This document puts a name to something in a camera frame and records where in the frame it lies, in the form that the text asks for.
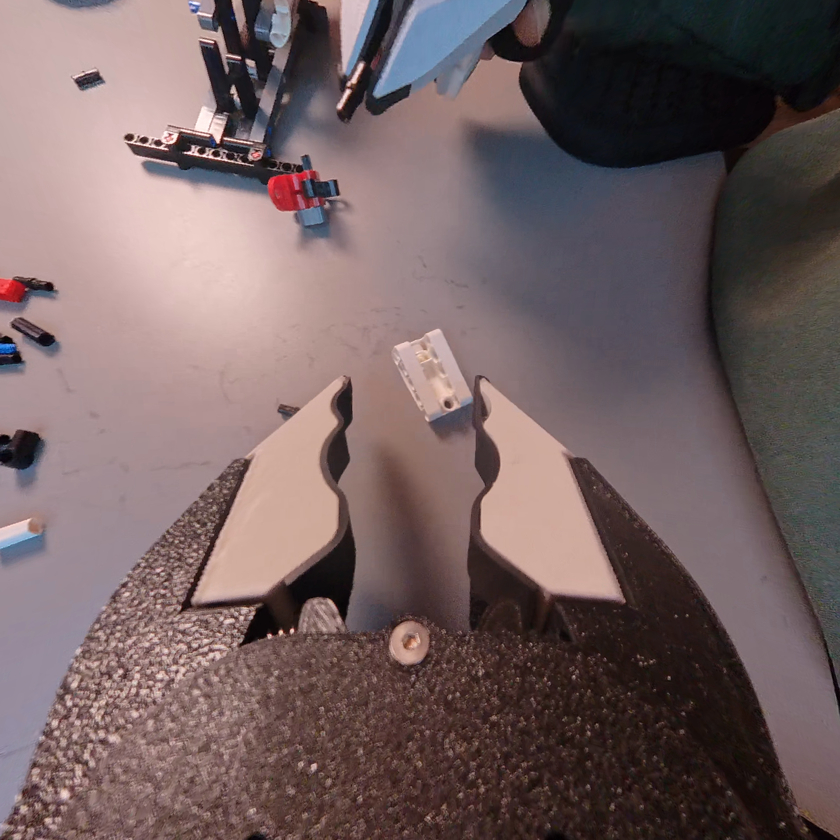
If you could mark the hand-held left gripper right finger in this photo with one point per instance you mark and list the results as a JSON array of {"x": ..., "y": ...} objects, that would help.
[{"x": 544, "y": 525}]

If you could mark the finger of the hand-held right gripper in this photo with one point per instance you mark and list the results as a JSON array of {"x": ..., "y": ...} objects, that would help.
[
  {"x": 371, "y": 33},
  {"x": 439, "y": 39}
]

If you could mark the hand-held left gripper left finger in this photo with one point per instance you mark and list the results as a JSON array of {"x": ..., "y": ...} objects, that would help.
[{"x": 275, "y": 525}]

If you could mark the black toy pin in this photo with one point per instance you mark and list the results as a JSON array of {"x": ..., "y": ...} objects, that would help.
[
  {"x": 88, "y": 78},
  {"x": 287, "y": 410},
  {"x": 348, "y": 98},
  {"x": 33, "y": 331},
  {"x": 36, "y": 283}
]

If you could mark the white curved toy panel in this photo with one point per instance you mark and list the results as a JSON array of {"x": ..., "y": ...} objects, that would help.
[{"x": 459, "y": 390}]

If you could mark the black white toy brick model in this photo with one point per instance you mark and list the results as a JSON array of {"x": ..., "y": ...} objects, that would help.
[{"x": 213, "y": 72}]

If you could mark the red toy brick piece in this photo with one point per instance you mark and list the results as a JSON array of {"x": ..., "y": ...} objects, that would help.
[{"x": 285, "y": 190}]

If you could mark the person's right forearm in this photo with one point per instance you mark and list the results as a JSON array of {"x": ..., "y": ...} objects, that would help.
[{"x": 689, "y": 33}]

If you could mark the person's right hand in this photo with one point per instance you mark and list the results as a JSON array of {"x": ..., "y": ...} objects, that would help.
[{"x": 531, "y": 19}]

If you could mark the black toy connector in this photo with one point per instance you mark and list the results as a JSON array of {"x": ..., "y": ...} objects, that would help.
[{"x": 23, "y": 449}]

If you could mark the blue toy pin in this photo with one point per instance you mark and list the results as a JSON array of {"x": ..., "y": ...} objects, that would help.
[{"x": 6, "y": 348}]

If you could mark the red toy liftarm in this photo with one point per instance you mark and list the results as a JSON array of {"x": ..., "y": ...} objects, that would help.
[{"x": 10, "y": 290}]

